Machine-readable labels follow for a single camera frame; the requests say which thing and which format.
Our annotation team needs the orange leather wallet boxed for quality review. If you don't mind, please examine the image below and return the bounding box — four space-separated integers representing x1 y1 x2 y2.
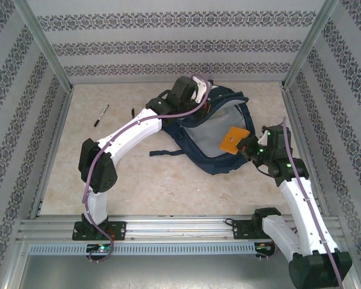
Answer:
218 126 251 155

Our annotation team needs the navy blue student backpack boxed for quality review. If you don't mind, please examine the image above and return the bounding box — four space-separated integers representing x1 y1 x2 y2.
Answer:
149 79 257 176

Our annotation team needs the black marker with white barrel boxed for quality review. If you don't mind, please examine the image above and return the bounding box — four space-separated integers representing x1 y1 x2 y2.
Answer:
93 104 110 128

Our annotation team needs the grey sheet metal shelf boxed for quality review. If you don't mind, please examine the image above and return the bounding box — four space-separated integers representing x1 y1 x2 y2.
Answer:
16 252 360 289

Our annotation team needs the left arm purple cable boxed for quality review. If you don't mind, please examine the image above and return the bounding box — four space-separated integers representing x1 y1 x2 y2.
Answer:
81 74 213 263

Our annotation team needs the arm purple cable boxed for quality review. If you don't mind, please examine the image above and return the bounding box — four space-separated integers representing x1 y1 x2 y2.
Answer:
81 74 213 263
270 117 344 289

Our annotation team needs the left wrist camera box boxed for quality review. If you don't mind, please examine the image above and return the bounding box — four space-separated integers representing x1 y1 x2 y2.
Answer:
192 76 212 105

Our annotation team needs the aluminium table side rail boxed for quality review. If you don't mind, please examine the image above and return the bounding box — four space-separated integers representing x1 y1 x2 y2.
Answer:
284 89 330 216
29 90 75 219

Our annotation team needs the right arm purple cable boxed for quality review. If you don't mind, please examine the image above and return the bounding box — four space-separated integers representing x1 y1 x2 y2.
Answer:
270 117 344 289

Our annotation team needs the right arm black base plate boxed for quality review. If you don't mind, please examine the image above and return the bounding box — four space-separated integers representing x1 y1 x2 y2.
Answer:
233 219 278 240

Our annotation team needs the aluminium mounting rail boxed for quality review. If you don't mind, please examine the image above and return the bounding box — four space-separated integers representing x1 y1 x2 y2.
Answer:
16 214 345 242

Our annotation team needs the aluminium frame post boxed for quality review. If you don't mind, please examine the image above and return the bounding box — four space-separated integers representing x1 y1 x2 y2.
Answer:
13 0 75 93
282 0 340 90

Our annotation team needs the grey slotted cable duct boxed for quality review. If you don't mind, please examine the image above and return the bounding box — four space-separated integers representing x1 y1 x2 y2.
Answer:
28 243 257 256

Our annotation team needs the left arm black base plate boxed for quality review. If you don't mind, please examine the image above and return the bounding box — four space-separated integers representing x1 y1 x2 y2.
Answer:
72 221 128 241

